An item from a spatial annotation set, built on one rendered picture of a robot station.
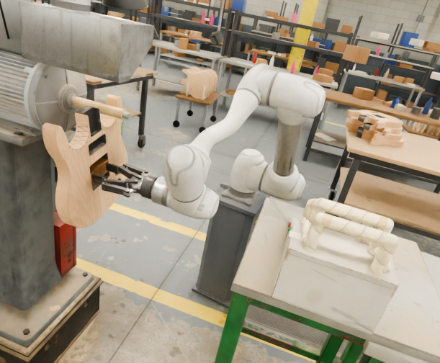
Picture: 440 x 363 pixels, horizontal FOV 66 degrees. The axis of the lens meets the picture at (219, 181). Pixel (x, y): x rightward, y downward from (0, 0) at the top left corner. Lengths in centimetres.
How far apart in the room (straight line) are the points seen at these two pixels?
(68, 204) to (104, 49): 47
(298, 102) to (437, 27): 1110
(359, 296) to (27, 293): 135
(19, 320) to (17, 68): 104
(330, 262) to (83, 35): 84
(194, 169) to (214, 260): 124
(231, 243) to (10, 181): 113
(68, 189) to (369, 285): 86
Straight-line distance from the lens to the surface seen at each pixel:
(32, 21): 109
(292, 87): 129
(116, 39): 94
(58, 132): 100
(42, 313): 177
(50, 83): 120
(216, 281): 215
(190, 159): 87
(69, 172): 108
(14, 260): 164
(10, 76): 125
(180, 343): 201
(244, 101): 127
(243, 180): 180
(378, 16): 1203
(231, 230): 190
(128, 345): 199
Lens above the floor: 159
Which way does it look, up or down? 26 degrees down
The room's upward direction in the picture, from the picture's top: 12 degrees clockwise
